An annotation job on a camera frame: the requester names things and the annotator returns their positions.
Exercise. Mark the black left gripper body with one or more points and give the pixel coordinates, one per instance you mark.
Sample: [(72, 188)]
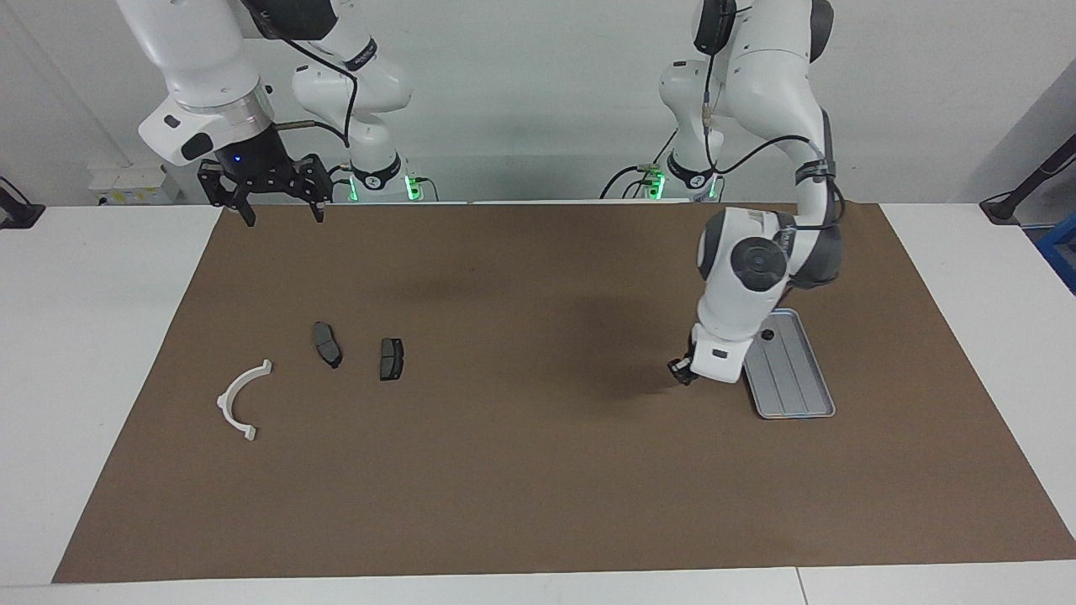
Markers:
[(689, 346)]

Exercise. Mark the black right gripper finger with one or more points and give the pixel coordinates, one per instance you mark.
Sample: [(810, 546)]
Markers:
[(214, 186), (316, 185)]

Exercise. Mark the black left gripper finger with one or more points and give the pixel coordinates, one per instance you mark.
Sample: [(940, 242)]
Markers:
[(683, 373)]

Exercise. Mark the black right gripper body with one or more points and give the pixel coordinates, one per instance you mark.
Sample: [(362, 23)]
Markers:
[(256, 160)]

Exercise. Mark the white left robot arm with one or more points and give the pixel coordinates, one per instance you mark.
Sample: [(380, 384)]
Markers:
[(773, 84)]

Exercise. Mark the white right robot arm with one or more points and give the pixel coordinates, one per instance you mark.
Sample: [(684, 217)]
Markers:
[(202, 59)]

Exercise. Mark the silver metal tray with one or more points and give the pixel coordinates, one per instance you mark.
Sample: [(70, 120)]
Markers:
[(790, 378)]

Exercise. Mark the white box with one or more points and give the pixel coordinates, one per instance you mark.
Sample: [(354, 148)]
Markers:
[(134, 183)]

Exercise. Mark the dark grey curved brake pad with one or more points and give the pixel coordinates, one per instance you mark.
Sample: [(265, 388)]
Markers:
[(326, 344)]

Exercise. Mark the brown table mat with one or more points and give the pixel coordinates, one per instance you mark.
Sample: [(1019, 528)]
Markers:
[(538, 487)]

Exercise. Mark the dark grey grooved brake pad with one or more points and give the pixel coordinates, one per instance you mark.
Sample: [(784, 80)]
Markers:
[(391, 360)]

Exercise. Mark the blue crate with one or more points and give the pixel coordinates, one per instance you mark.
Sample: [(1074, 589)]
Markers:
[(1061, 252)]

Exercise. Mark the black clamp mount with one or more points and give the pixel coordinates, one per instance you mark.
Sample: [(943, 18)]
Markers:
[(18, 214)]

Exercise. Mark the white curved plastic bracket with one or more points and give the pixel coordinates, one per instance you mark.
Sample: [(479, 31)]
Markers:
[(229, 395)]

